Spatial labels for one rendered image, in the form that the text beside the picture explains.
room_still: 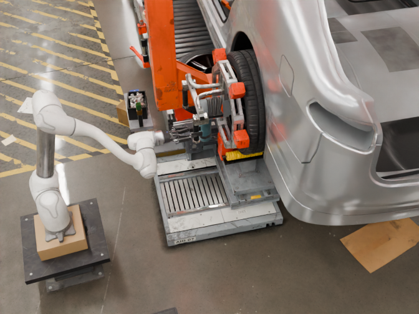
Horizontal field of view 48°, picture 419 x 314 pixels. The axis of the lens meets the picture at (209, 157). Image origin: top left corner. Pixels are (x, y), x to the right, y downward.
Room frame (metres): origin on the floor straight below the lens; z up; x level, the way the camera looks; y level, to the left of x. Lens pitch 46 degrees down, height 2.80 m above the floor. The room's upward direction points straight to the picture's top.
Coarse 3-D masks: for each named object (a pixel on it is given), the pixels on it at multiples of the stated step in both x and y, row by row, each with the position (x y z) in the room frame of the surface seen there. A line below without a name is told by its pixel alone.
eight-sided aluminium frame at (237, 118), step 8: (216, 64) 2.47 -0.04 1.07; (224, 64) 2.41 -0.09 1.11; (216, 72) 2.55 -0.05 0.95; (224, 72) 2.31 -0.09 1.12; (232, 72) 2.31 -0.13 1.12; (224, 80) 2.28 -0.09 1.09; (232, 80) 2.24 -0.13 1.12; (232, 104) 2.13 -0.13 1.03; (240, 104) 2.14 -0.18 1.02; (232, 112) 2.10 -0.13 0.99; (240, 112) 2.10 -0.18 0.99; (216, 120) 2.44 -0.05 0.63; (224, 120) 2.44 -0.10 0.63; (232, 120) 2.08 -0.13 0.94; (240, 120) 2.07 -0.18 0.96; (224, 128) 2.40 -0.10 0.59; (232, 128) 2.09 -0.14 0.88; (240, 128) 2.07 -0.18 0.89; (224, 136) 2.29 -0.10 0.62; (232, 136) 2.08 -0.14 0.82; (224, 144) 2.22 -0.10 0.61; (232, 144) 2.07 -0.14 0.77
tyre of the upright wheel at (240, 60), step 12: (228, 60) 2.51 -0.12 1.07; (240, 60) 2.35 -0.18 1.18; (252, 60) 2.36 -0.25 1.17; (240, 72) 2.27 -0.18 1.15; (252, 72) 2.26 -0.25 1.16; (252, 84) 2.19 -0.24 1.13; (252, 96) 2.13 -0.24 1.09; (252, 108) 2.08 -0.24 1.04; (264, 108) 2.10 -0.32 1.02; (228, 120) 2.47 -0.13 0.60; (252, 120) 2.05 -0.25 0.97; (264, 120) 2.07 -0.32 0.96; (252, 132) 2.03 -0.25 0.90; (264, 132) 2.05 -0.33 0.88; (252, 144) 2.03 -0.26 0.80; (264, 144) 2.05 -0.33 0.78
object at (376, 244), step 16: (368, 224) 2.02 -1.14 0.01; (384, 224) 2.01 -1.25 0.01; (400, 224) 2.01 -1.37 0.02; (416, 224) 2.00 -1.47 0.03; (352, 240) 1.88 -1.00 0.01; (368, 240) 1.88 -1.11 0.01; (384, 240) 1.88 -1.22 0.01; (400, 240) 1.88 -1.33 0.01; (416, 240) 1.88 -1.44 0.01; (368, 256) 1.75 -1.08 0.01; (384, 256) 1.75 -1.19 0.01
